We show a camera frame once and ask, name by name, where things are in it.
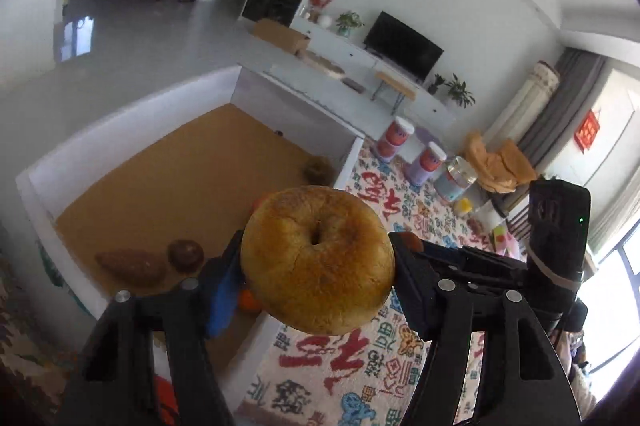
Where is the red flower vase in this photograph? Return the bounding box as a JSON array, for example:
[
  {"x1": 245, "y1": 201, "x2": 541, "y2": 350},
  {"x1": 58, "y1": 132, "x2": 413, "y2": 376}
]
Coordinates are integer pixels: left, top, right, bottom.
[{"x1": 307, "y1": 0, "x2": 333, "y2": 23}]

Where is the orange mandarin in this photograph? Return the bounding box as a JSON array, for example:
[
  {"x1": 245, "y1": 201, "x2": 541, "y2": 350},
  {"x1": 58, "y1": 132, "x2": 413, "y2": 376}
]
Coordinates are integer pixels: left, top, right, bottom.
[{"x1": 237, "y1": 288, "x2": 263, "y2": 313}]

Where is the yellow apple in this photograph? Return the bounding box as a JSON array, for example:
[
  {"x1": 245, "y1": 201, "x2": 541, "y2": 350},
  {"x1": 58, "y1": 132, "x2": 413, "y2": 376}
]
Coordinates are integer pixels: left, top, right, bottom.
[{"x1": 240, "y1": 186, "x2": 397, "y2": 335}]

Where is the clear jar black lid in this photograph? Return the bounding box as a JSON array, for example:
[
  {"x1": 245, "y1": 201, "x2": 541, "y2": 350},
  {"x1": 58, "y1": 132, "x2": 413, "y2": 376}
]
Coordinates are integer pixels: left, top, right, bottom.
[{"x1": 467, "y1": 186, "x2": 506, "y2": 232}]

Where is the patterned woven tablecloth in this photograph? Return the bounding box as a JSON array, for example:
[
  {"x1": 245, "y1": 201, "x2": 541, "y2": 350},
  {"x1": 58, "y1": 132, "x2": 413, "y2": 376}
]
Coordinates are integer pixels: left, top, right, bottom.
[{"x1": 235, "y1": 136, "x2": 531, "y2": 426}]

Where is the wooden hairpin stool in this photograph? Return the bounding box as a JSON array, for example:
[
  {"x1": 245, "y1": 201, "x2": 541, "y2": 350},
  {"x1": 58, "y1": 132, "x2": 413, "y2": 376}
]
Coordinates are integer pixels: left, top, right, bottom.
[{"x1": 370, "y1": 71, "x2": 417, "y2": 114}]

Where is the pink labelled can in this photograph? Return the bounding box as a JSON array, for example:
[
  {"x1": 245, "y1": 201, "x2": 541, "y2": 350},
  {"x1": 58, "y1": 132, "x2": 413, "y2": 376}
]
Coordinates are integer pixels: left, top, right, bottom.
[
  {"x1": 375, "y1": 116, "x2": 417, "y2": 163},
  {"x1": 406, "y1": 142, "x2": 447, "y2": 187}
]

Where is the brown cardboard box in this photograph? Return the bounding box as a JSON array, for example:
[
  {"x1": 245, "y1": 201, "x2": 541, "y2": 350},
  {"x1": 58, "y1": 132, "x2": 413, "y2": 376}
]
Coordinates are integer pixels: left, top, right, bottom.
[{"x1": 252, "y1": 18, "x2": 312, "y2": 55}]

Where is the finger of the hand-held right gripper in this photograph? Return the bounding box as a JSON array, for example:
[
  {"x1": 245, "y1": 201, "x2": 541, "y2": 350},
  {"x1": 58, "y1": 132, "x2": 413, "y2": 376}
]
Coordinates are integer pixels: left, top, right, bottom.
[
  {"x1": 422, "y1": 242, "x2": 530, "y2": 272},
  {"x1": 430, "y1": 258, "x2": 531, "y2": 294}
]

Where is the white cardboard box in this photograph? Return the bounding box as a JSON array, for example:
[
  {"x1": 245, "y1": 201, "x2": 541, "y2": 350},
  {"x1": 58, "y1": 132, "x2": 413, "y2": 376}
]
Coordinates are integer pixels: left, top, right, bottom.
[{"x1": 15, "y1": 65, "x2": 366, "y2": 407}]

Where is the orange red cushion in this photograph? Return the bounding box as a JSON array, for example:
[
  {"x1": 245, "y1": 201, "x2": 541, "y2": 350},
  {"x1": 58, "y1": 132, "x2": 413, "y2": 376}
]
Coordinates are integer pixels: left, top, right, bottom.
[{"x1": 152, "y1": 373, "x2": 181, "y2": 426}]

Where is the grey curtain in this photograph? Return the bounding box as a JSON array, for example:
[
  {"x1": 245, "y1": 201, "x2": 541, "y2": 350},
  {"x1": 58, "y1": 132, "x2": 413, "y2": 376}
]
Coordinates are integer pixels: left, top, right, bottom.
[{"x1": 517, "y1": 48, "x2": 608, "y2": 167}]

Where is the orange lounge chair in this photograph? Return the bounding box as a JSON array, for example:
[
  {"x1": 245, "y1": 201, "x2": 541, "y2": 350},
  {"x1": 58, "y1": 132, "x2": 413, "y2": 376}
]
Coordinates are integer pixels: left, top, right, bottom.
[{"x1": 465, "y1": 131, "x2": 538, "y2": 194}]

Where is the dark brown round fruit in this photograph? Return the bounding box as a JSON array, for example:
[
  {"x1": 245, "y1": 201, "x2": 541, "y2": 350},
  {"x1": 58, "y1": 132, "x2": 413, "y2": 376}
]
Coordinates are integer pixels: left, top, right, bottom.
[{"x1": 166, "y1": 239, "x2": 205, "y2": 272}]

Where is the pink snack bag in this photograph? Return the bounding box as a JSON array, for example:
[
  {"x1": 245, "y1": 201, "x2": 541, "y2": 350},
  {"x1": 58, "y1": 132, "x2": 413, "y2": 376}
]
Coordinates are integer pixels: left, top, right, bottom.
[{"x1": 492, "y1": 226, "x2": 526, "y2": 257}]

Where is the red wall hanging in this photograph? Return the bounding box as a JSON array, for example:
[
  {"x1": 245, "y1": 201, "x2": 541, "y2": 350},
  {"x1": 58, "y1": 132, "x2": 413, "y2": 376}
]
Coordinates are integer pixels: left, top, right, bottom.
[{"x1": 574, "y1": 110, "x2": 602, "y2": 154}]

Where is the black television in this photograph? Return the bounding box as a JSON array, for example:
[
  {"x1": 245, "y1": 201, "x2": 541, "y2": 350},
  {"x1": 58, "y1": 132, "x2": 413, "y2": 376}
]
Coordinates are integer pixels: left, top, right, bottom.
[{"x1": 363, "y1": 11, "x2": 445, "y2": 83}]

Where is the white curtain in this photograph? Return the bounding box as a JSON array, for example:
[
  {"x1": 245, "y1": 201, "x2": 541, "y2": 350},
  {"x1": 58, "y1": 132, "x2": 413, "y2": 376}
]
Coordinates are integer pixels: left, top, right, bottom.
[{"x1": 587, "y1": 171, "x2": 640, "y2": 257}]

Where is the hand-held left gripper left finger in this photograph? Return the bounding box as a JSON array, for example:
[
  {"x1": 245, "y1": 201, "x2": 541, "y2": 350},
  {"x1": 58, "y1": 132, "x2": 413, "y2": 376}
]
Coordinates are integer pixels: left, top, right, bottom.
[{"x1": 57, "y1": 231, "x2": 246, "y2": 426}]

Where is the green-brown round pear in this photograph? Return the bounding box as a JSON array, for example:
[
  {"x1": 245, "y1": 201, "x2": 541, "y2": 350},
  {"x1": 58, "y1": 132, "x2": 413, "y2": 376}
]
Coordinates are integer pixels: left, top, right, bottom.
[{"x1": 305, "y1": 156, "x2": 335, "y2": 182}]

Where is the covered standing air conditioner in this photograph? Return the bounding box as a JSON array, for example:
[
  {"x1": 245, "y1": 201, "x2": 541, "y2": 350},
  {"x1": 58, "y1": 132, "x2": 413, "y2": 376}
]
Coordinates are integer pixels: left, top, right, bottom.
[{"x1": 482, "y1": 61, "x2": 561, "y2": 147}]

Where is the green potted plant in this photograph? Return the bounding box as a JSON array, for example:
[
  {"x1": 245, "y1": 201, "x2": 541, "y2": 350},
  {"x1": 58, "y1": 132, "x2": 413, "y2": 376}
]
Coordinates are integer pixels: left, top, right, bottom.
[{"x1": 335, "y1": 11, "x2": 365, "y2": 38}]

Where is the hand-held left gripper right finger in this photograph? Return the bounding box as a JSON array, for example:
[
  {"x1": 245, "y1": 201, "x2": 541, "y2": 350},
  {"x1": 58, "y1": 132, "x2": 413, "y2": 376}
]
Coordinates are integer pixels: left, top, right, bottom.
[{"x1": 387, "y1": 232, "x2": 583, "y2": 426}]

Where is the reddish-brown oblong fruit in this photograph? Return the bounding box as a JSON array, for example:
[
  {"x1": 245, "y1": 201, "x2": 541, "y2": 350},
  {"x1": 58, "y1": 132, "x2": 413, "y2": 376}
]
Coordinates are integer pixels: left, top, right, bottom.
[{"x1": 95, "y1": 248, "x2": 168, "y2": 287}]

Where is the glass jar gold lid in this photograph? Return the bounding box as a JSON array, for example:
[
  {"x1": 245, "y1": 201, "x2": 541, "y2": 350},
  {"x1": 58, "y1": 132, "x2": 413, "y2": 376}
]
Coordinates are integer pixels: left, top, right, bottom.
[{"x1": 434, "y1": 156, "x2": 478, "y2": 203}]

